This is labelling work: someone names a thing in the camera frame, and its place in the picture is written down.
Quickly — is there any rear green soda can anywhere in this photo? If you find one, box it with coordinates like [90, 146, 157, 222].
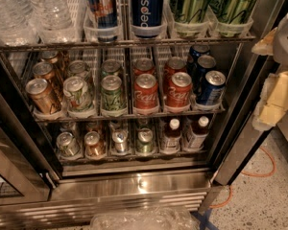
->
[101, 59, 123, 78]

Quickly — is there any clear water bottle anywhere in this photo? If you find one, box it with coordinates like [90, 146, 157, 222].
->
[31, 0, 76, 44]
[0, 0, 38, 46]

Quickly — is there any front blue pepsi can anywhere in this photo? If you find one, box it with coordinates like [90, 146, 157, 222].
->
[196, 70, 226, 105]

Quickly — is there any right green tall can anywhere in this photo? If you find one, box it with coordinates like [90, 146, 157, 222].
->
[209, 0, 257, 26]

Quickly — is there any left green tall can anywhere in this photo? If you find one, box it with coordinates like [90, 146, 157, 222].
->
[170, 0, 209, 37]

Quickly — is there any orange cable on floor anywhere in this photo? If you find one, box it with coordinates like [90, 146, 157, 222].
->
[208, 146, 276, 210]

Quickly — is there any red bull can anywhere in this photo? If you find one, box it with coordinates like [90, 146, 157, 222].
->
[86, 0, 118, 42]

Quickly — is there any rear gold soda can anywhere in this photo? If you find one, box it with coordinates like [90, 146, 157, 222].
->
[40, 51, 65, 76]

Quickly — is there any bottom shelf green can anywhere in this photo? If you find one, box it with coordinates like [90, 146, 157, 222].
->
[136, 128, 153, 153]

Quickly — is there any bottom shelf gold can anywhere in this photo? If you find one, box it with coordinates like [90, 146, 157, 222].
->
[84, 131, 106, 158]

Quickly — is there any front green soda can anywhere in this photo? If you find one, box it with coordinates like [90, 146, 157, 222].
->
[101, 75, 126, 111]

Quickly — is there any front gold soda can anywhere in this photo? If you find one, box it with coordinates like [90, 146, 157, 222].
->
[25, 79, 61, 115]

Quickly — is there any coca-cola can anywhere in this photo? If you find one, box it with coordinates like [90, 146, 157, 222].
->
[163, 57, 186, 87]
[133, 57, 156, 76]
[134, 74, 158, 109]
[166, 72, 192, 107]

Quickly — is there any green soda can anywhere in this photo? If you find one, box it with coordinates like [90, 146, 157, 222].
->
[101, 59, 123, 78]
[101, 75, 126, 111]

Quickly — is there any rear blue pepsi can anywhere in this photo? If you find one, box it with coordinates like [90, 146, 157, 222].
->
[186, 44, 210, 75]

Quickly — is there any gold soda can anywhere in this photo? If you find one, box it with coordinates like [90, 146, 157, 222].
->
[32, 61, 64, 99]
[40, 51, 65, 76]
[25, 79, 61, 115]

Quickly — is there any front right coca-cola can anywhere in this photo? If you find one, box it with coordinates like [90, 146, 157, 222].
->
[166, 72, 192, 107]

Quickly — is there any brown drink bottle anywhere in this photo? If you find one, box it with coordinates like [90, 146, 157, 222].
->
[184, 116, 209, 150]
[161, 118, 181, 154]

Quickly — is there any right clear water bottle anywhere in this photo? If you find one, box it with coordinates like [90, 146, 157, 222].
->
[31, 0, 76, 44]

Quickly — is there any blue tape on floor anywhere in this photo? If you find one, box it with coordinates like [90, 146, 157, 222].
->
[191, 209, 219, 230]

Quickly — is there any left clear water bottle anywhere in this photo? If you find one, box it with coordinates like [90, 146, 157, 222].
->
[0, 0, 38, 46]

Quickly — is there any rear white 7up can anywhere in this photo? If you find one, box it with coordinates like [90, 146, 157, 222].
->
[67, 60, 93, 85]

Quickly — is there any tall pepsi can top shelf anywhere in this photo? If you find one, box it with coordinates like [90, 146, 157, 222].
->
[131, 0, 163, 38]

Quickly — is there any middle blue pepsi can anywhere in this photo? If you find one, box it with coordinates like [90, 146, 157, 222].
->
[192, 55, 216, 93]

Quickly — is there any white green 7up can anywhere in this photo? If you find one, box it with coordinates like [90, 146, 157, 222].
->
[63, 76, 93, 112]

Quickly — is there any fridge glass door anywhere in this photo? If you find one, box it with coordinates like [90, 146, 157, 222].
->
[0, 58, 58, 206]

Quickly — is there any rear right coca-cola can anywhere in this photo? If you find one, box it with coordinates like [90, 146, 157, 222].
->
[163, 57, 186, 87]

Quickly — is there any middle gold soda can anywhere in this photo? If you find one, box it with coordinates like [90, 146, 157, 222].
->
[32, 61, 64, 99]

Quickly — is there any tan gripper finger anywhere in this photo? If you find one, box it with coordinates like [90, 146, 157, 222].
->
[252, 28, 276, 56]
[252, 71, 288, 131]

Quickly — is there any left brown drink bottle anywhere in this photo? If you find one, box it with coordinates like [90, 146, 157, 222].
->
[161, 118, 181, 154]

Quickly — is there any stainless steel fridge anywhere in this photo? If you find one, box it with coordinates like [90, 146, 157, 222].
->
[0, 0, 288, 230]

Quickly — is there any blue pepsi can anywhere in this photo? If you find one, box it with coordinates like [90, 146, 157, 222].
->
[186, 44, 210, 75]
[196, 70, 226, 105]
[192, 55, 216, 93]

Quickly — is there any green tall can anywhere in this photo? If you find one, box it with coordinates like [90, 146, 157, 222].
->
[209, 0, 257, 26]
[170, 0, 209, 37]

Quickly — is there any rear left coca-cola can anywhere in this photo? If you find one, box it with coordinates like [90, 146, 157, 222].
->
[133, 57, 156, 76]

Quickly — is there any bottom shelf white can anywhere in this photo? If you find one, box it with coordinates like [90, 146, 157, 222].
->
[57, 131, 80, 157]

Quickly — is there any right brown drink bottle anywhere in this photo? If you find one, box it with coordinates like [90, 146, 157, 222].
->
[184, 116, 209, 150]

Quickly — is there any front left coca-cola can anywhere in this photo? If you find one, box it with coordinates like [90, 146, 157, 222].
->
[134, 74, 158, 109]

